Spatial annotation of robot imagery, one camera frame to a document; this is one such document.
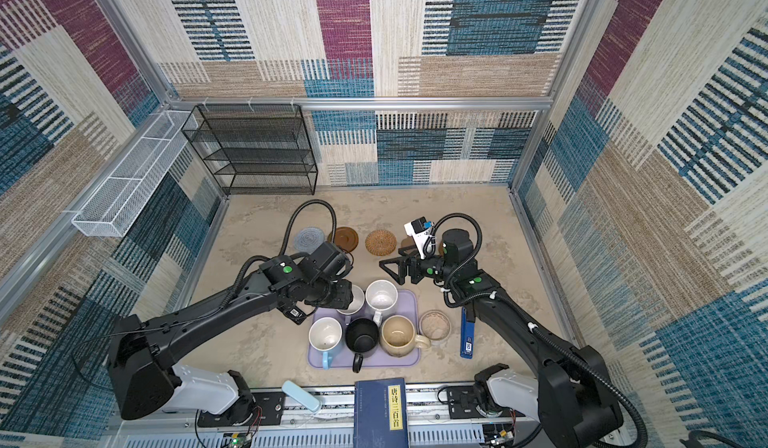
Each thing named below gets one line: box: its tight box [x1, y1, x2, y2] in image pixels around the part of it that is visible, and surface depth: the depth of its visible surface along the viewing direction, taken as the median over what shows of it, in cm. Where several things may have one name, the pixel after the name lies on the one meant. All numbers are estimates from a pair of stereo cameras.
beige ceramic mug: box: [379, 314, 430, 358], surface depth 79 cm
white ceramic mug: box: [365, 279, 399, 327], surface depth 87 cm
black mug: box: [345, 318, 380, 374], surface depth 79 cm
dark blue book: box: [353, 378, 409, 448], surface depth 73 cm
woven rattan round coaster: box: [365, 229, 397, 256], surface depth 107 cm
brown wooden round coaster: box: [327, 226, 359, 253], surface depth 107 cm
